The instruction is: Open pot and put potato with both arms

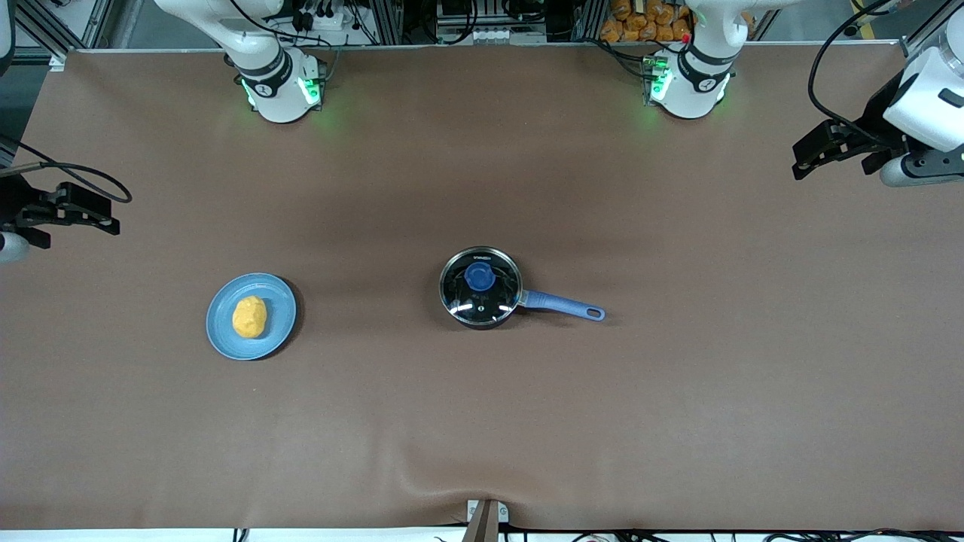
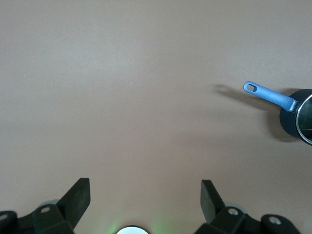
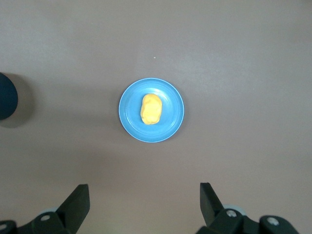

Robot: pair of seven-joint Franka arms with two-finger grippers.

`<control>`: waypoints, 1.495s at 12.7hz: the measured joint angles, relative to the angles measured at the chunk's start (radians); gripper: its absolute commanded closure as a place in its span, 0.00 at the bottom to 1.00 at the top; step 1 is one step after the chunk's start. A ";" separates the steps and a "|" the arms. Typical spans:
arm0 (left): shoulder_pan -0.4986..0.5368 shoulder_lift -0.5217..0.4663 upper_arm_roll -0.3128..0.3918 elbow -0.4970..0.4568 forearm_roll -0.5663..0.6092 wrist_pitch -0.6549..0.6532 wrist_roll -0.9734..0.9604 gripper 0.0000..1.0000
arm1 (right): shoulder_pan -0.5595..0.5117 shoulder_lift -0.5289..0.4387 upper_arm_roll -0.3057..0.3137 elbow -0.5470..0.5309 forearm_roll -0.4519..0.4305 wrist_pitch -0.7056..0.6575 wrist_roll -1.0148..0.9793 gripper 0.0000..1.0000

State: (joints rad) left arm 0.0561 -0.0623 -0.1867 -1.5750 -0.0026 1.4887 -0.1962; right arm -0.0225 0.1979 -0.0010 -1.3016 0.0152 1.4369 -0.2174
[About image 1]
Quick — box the yellow potato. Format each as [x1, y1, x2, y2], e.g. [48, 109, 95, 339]
[232, 295, 269, 340]

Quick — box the glass lid with blue knob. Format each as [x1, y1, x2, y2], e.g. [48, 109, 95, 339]
[440, 247, 522, 324]

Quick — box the blue plate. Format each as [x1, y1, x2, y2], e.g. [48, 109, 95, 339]
[206, 273, 297, 361]

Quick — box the bag of orange items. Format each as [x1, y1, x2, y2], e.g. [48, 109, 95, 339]
[600, 0, 694, 44]

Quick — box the white power strip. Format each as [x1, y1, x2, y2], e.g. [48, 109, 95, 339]
[437, 26, 522, 44]

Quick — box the black pot with blue handle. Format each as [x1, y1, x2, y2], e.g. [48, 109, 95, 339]
[439, 246, 606, 330]

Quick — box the metal edge bracket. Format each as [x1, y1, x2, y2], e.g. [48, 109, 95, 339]
[466, 498, 510, 542]

